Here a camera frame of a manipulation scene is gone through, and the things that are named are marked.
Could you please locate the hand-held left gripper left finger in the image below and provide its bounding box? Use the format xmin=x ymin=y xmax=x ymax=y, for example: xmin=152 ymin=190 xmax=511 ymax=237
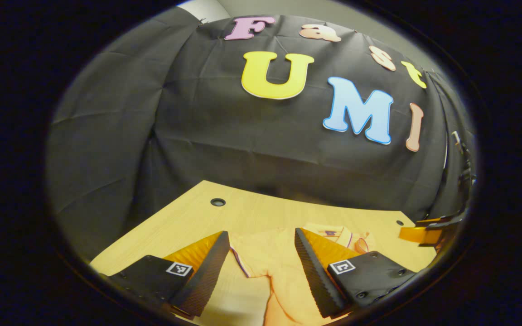
xmin=100 ymin=230 xmax=231 ymax=320

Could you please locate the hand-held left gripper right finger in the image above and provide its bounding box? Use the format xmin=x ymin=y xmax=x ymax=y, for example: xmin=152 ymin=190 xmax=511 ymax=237
xmin=294 ymin=227 xmax=418 ymax=319

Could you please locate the orange T-shirt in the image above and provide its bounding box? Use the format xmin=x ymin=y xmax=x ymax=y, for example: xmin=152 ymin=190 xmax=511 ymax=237
xmin=228 ymin=223 xmax=377 ymax=326

